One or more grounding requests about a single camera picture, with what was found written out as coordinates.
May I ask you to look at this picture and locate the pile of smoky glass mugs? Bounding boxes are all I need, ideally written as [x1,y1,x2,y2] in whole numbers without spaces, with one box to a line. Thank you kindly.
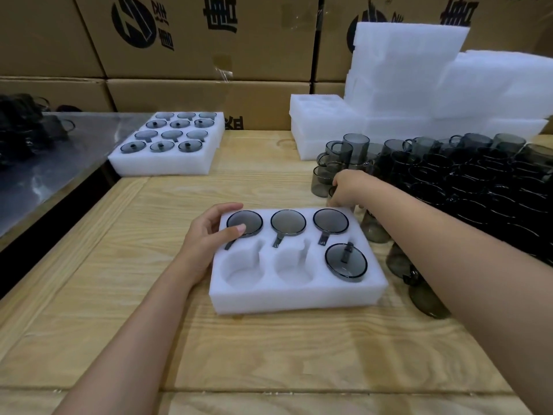
[310,133,553,320]

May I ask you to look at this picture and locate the stack of white foam trays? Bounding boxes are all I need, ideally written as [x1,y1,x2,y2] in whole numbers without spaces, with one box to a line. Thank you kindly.
[289,22,553,162]

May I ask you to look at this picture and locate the stainless steel table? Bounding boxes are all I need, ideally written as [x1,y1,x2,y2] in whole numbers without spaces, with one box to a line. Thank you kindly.
[0,112,154,238]

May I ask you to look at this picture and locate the person's left forearm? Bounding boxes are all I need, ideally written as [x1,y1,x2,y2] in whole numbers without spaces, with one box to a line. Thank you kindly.
[51,259,204,415]

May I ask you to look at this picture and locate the dark mugs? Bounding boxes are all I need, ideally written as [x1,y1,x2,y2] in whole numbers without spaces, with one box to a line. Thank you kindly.
[0,93,75,165]

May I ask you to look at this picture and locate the white grooved foam tray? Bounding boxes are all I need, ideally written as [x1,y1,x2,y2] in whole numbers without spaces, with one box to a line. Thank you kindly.
[108,127,221,178]
[142,111,226,143]
[209,206,389,316]

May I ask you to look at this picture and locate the person's right hand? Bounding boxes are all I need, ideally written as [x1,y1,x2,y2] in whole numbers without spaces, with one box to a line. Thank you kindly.
[327,169,381,209]

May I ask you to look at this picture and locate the person's right forearm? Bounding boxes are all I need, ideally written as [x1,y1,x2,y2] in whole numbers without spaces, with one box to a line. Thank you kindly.
[354,176,553,415]

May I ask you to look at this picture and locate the person's left hand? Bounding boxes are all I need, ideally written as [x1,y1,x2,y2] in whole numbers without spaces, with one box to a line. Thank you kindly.
[175,202,247,286]

